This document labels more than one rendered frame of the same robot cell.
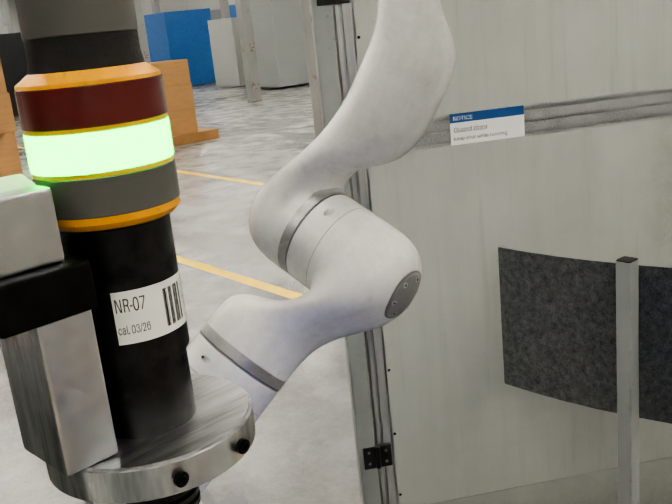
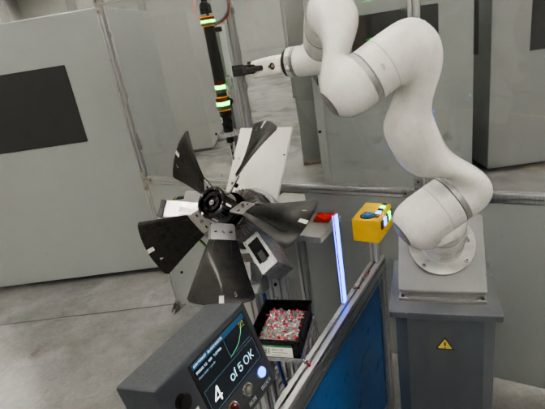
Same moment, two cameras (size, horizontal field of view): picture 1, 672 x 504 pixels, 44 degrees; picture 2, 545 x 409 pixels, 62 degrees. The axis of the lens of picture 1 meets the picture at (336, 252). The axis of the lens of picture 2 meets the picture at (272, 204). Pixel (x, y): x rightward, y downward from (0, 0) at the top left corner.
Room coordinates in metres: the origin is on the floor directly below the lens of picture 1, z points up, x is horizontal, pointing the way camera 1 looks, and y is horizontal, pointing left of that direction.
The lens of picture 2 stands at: (1.32, -0.95, 1.76)
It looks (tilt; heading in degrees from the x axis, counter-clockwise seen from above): 21 degrees down; 132
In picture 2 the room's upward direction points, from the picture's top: 9 degrees counter-clockwise
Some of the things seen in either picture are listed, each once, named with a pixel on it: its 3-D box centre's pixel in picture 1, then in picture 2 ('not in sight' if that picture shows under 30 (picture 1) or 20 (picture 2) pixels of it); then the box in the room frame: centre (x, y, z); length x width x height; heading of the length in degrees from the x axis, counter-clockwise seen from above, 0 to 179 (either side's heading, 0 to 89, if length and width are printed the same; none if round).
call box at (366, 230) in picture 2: not in sight; (372, 223); (0.57, 0.41, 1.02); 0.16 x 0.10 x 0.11; 99
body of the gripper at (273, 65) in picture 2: not in sight; (274, 64); (0.46, 0.10, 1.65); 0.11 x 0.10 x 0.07; 9
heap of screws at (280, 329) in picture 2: not in sight; (281, 329); (0.48, -0.07, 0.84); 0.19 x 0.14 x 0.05; 114
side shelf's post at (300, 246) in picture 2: not in sight; (308, 299); (0.06, 0.60, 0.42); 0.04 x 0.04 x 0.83; 9
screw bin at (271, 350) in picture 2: not in sight; (281, 327); (0.48, -0.07, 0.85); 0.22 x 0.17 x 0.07; 114
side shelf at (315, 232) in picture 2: not in sight; (297, 225); (0.06, 0.60, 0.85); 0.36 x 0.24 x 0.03; 9
